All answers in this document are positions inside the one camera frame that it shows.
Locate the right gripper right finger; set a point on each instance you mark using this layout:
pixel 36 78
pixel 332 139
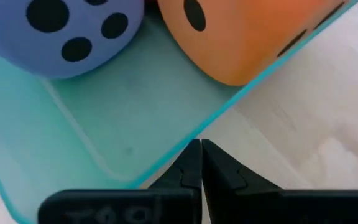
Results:
pixel 259 205

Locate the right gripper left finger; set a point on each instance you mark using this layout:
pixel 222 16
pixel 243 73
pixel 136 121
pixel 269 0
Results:
pixel 135 207

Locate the orange foam die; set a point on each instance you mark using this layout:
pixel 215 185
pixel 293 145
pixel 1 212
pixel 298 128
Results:
pixel 244 40

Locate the purple foam die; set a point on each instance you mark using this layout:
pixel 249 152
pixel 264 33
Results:
pixel 17 46

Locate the teal translucent plastic bin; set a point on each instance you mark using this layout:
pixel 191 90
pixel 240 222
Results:
pixel 135 109

